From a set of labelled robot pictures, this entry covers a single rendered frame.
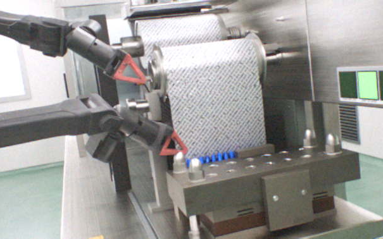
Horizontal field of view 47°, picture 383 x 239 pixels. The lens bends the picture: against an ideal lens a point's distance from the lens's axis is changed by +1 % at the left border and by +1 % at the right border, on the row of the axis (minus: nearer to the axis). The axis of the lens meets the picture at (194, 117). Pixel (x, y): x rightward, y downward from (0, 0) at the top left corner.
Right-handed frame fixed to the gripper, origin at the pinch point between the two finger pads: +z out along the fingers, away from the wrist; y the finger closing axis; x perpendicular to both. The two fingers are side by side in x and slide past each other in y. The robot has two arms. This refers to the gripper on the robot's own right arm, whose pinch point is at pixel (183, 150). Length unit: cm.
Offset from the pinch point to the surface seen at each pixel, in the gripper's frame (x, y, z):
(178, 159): -2.3, 7.3, -4.0
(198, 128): 6.4, 1.0, 0.6
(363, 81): 26.4, 32.7, 11.2
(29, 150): -86, -558, 74
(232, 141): 7.1, 2.6, 10.0
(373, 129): 107, -216, 303
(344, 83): 26.4, 26.9, 12.6
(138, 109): 4.5, -10.1, -11.1
